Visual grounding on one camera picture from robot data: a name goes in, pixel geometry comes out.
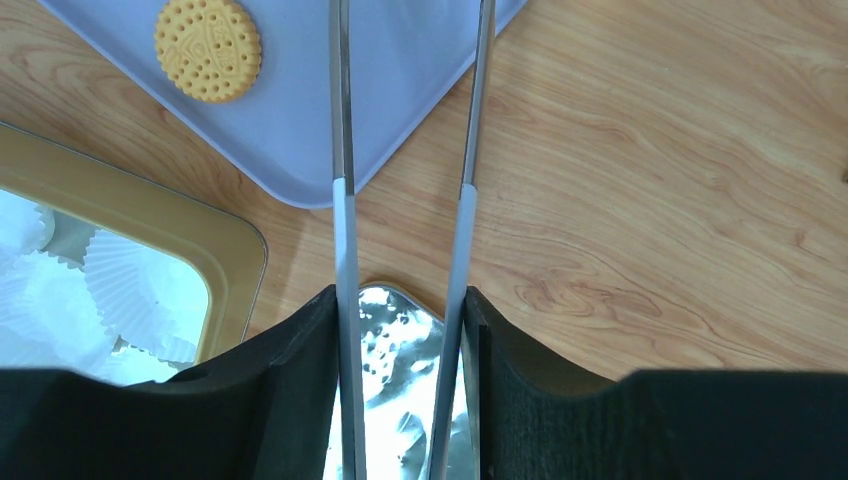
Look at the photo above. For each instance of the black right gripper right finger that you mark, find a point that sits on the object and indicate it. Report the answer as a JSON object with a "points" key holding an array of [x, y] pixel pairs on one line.
{"points": [[540, 416]]}

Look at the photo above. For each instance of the lavender plastic tray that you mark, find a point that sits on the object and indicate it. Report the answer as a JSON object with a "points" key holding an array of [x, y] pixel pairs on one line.
{"points": [[405, 56]]}

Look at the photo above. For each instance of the white paper cup top-left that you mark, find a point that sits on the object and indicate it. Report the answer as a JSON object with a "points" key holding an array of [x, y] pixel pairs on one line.
{"points": [[26, 226]]}

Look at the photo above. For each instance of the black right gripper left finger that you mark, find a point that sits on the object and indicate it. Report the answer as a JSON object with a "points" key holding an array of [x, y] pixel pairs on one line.
{"points": [[261, 410]]}

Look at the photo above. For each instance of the metal tongs grey handle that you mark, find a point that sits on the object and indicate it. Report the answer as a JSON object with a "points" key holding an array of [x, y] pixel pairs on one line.
{"points": [[346, 254]]}

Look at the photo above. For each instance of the white paper cup centre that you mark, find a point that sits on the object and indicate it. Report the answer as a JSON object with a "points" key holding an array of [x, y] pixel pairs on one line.
{"points": [[49, 318]]}

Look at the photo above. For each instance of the gold cookie tin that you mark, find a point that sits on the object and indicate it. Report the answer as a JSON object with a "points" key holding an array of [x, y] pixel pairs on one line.
{"points": [[228, 252]]}

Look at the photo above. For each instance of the white paper cup top-right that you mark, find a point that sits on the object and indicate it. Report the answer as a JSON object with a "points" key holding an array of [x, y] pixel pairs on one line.
{"points": [[153, 300]]}

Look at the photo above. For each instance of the silver tin lid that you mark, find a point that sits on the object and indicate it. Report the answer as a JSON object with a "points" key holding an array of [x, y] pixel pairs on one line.
{"points": [[401, 345]]}

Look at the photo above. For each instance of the round yellow cookie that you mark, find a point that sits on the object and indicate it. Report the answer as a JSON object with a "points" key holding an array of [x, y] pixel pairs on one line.
{"points": [[209, 49]]}

